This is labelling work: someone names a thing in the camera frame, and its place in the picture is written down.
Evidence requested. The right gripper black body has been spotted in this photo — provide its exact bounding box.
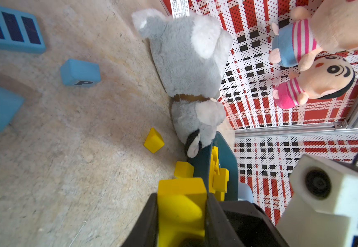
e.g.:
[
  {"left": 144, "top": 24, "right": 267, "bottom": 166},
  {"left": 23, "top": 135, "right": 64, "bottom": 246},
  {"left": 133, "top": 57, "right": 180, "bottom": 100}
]
[{"left": 220, "top": 201, "right": 288, "bottom": 247}]

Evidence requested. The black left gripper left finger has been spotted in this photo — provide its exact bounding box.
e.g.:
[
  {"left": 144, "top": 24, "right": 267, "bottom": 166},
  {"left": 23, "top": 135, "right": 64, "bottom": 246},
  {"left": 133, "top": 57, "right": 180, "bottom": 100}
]
[{"left": 121, "top": 193, "right": 158, "bottom": 247}]

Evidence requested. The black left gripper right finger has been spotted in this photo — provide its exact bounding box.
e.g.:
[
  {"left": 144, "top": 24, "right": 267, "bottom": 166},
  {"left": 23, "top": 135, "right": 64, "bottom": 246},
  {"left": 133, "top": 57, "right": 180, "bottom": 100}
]
[{"left": 204, "top": 193, "right": 244, "bottom": 247}]

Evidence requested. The yellow arch block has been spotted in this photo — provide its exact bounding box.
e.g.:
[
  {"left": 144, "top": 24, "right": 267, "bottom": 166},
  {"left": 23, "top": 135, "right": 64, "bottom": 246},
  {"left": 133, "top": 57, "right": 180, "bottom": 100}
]
[{"left": 157, "top": 178, "right": 207, "bottom": 247}]

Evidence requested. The light blue alarm clock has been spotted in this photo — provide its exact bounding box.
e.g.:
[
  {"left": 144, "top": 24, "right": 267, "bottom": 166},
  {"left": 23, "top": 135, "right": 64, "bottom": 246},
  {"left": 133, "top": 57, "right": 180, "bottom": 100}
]
[{"left": 238, "top": 182, "right": 254, "bottom": 203}]

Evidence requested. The yellow cube near bin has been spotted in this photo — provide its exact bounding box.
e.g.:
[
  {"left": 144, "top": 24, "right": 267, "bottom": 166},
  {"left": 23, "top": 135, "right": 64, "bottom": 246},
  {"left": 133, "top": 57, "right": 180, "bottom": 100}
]
[{"left": 174, "top": 161, "right": 194, "bottom": 179}]

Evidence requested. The dark teal plastic bin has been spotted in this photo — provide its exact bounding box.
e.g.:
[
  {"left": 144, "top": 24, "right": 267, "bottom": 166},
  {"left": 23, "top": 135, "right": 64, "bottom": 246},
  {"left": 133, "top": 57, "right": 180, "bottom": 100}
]
[{"left": 187, "top": 131, "right": 239, "bottom": 201}]

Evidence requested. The small yellow cube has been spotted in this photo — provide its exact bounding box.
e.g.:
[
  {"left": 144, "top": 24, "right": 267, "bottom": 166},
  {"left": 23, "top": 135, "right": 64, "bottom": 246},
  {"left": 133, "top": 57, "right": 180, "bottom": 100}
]
[{"left": 144, "top": 128, "right": 165, "bottom": 153}]

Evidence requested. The right hanging cartoon doll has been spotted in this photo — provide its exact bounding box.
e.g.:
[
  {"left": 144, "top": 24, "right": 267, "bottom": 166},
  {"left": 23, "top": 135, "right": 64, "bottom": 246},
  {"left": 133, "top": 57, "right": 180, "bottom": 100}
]
[{"left": 272, "top": 55, "right": 356, "bottom": 109}]

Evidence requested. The hanging cartoon doll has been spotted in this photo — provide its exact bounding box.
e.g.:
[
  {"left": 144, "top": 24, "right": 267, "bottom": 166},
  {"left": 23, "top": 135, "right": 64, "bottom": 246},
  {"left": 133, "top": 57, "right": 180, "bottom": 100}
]
[
  {"left": 272, "top": 55, "right": 356, "bottom": 109},
  {"left": 268, "top": 1, "right": 358, "bottom": 72}
]

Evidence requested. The blue letter P cube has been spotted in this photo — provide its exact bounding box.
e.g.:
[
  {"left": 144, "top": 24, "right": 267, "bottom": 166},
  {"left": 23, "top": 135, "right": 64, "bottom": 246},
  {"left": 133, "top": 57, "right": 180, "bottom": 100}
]
[{"left": 60, "top": 59, "right": 101, "bottom": 87}]

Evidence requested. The grey husky plush toy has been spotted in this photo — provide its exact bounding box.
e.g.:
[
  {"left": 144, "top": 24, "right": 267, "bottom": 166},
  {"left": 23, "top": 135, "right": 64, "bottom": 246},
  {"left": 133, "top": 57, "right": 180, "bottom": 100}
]
[{"left": 132, "top": 9, "right": 232, "bottom": 158}]

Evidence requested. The left hanging cartoon doll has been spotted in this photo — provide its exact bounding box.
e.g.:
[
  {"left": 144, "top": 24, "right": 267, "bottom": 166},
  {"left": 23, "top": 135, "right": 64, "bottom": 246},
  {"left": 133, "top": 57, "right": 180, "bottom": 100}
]
[{"left": 268, "top": 1, "right": 358, "bottom": 72}]

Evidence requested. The blue striped block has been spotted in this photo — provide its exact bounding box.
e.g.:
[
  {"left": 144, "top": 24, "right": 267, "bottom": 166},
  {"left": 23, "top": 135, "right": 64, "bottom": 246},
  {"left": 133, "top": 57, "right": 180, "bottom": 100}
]
[{"left": 0, "top": 6, "right": 46, "bottom": 54}]

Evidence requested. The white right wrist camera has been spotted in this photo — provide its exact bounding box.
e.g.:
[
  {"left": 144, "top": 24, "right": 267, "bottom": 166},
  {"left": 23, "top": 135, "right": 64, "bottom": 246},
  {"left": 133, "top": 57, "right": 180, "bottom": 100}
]
[{"left": 276, "top": 154, "right": 358, "bottom": 247}]

